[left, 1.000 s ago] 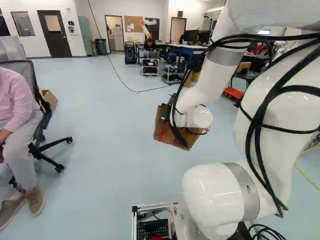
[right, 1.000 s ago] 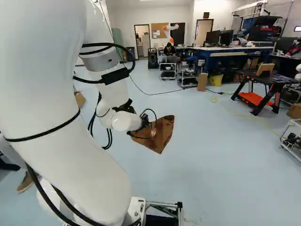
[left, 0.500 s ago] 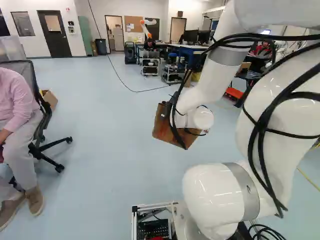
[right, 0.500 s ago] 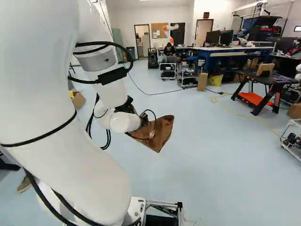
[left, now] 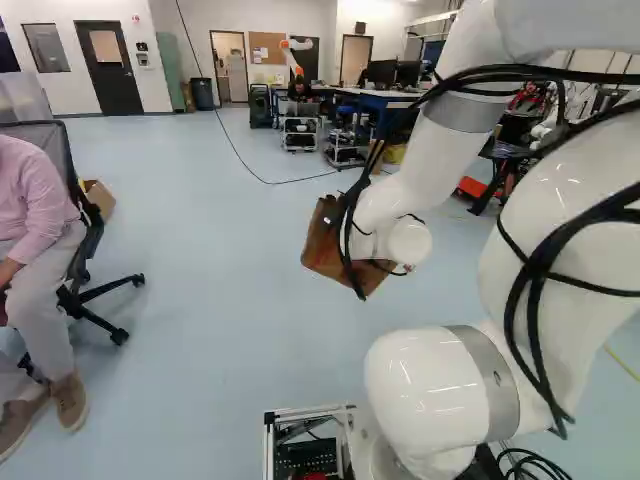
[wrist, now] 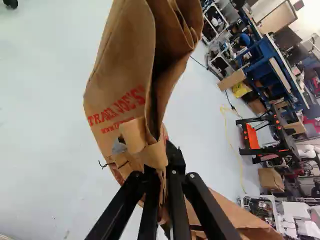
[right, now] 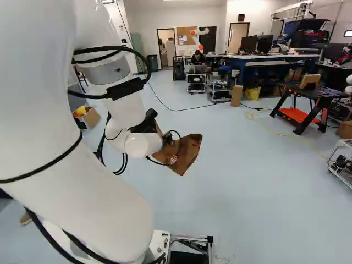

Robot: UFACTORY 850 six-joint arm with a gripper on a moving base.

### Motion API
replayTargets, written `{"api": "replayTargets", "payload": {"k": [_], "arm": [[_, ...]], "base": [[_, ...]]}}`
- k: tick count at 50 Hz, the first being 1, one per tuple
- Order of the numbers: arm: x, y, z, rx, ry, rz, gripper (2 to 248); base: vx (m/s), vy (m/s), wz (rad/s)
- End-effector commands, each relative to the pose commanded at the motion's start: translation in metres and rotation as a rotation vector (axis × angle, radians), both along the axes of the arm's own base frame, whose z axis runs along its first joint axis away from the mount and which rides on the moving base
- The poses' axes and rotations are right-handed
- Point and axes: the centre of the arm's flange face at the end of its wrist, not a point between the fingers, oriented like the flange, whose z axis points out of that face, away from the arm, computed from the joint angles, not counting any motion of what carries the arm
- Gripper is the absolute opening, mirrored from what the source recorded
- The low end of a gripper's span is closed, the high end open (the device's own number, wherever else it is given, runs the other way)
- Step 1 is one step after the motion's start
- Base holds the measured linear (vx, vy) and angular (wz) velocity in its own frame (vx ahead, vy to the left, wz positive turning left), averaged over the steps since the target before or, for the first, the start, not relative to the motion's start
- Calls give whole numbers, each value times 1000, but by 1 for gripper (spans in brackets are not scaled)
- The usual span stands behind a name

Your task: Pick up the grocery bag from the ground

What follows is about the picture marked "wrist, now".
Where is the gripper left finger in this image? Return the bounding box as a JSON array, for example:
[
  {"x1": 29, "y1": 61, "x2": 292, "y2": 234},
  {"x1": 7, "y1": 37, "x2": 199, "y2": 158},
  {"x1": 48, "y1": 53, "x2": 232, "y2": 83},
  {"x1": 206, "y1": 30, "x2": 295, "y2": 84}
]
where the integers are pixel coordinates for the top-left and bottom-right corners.
[{"x1": 84, "y1": 164, "x2": 161, "y2": 240}]

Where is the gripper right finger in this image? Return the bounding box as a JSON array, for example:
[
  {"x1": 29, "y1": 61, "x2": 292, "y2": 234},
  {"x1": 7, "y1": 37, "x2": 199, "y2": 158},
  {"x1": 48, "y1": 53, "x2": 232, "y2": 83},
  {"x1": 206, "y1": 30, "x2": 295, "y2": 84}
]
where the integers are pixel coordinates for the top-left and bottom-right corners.
[{"x1": 164, "y1": 140, "x2": 242, "y2": 240}]

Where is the brown paper grocery bag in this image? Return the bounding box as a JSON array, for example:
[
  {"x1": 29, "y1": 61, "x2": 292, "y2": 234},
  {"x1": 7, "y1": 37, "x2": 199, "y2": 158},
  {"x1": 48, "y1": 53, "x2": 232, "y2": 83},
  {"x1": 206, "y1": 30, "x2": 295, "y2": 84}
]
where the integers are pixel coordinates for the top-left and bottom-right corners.
[{"x1": 82, "y1": 0, "x2": 284, "y2": 240}]

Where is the yellow bag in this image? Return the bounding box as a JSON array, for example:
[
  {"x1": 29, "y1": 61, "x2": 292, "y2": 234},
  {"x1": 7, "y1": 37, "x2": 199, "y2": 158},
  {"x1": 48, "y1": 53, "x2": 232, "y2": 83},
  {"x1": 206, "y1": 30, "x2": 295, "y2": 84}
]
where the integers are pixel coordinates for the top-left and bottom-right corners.
[{"x1": 231, "y1": 82, "x2": 252, "y2": 99}]

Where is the squat cardboard box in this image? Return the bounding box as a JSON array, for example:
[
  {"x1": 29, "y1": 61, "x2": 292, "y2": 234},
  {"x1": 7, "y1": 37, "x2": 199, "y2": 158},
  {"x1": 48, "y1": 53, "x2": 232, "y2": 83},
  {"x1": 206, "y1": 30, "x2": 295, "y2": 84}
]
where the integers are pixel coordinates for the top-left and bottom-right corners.
[{"x1": 257, "y1": 167, "x2": 286, "y2": 193}]

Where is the black and orange work stand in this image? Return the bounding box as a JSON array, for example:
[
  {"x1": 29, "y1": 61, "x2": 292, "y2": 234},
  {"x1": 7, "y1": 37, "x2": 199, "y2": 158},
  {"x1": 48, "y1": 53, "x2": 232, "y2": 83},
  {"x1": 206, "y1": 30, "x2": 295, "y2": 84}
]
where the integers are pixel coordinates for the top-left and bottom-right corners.
[{"x1": 235, "y1": 112, "x2": 301, "y2": 165}]

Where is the tall cardboard box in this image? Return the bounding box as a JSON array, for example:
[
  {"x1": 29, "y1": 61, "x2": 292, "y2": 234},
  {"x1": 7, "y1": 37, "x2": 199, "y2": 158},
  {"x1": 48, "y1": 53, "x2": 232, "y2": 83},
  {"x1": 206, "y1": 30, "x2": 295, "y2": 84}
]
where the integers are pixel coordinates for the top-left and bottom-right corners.
[{"x1": 217, "y1": 68, "x2": 247, "y2": 92}]

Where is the blue workbench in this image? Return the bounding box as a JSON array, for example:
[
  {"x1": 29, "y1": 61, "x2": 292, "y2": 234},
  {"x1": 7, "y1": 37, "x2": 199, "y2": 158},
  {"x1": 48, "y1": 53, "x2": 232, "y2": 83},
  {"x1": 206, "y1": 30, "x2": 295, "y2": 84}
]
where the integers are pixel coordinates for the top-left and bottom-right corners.
[{"x1": 234, "y1": 4, "x2": 316, "y2": 119}]

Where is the yellow floor cable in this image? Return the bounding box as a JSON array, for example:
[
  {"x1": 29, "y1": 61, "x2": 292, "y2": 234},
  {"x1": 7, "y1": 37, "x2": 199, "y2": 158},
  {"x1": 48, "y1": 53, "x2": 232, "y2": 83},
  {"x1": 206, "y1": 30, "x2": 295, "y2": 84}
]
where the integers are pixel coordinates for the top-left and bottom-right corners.
[{"x1": 219, "y1": 104, "x2": 249, "y2": 195}]

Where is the black floor cable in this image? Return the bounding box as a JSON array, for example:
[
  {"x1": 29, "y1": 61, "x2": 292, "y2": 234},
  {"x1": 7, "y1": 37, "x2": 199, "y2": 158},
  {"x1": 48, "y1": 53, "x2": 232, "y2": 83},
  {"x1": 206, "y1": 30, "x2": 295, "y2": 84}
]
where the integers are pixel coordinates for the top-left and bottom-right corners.
[{"x1": 189, "y1": 56, "x2": 210, "y2": 70}]

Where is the white wire cart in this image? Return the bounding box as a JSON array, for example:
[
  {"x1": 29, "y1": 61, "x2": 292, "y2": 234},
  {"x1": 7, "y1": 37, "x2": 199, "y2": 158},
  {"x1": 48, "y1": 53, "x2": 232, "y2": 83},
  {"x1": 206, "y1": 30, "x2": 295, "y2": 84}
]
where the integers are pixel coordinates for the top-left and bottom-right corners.
[
  {"x1": 206, "y1": 39, "x2": 236, "y2": 76},
  {"x1": 201, "y1": 0, "x2": 230, "y2": 44}
]

